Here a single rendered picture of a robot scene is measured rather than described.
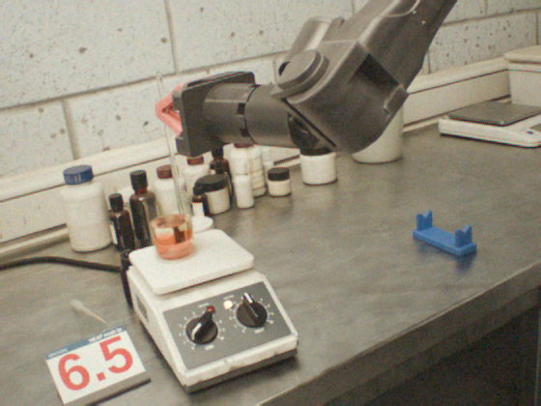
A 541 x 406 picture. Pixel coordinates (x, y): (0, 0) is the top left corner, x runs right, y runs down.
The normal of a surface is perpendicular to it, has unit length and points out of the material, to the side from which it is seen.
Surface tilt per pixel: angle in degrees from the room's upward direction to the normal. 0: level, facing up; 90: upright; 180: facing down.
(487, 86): 90
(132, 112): 90
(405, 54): 86
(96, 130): 90
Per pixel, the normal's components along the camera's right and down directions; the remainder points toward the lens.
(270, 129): -0.63, 0.43
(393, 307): -0.11, -0.94
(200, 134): 0.75, 0.12
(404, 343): 0.54, 0.22
